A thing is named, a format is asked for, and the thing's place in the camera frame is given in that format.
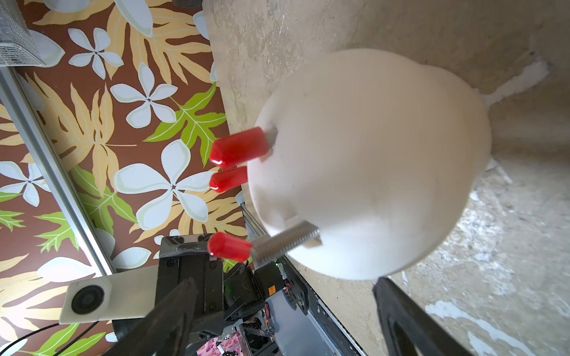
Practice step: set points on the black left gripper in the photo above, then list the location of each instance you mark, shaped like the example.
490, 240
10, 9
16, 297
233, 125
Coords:
187, 257

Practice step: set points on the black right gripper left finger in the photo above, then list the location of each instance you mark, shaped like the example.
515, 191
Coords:
165, 330

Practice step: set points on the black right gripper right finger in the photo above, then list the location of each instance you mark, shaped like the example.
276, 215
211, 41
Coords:
406, 328

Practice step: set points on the red screw protection sleeve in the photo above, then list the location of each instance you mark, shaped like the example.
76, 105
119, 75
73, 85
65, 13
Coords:
239, 148

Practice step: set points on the white dome screw fixture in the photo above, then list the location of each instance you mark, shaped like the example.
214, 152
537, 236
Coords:
379, 152

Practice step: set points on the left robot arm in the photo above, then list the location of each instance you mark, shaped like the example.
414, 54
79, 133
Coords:
246, 292

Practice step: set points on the front right metal screw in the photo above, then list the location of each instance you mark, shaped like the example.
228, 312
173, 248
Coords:
268, 249

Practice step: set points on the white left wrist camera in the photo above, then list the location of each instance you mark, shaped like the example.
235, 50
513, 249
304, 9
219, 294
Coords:
125, 295

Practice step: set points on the white wire basket left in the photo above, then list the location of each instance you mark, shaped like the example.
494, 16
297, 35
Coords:
17, 46

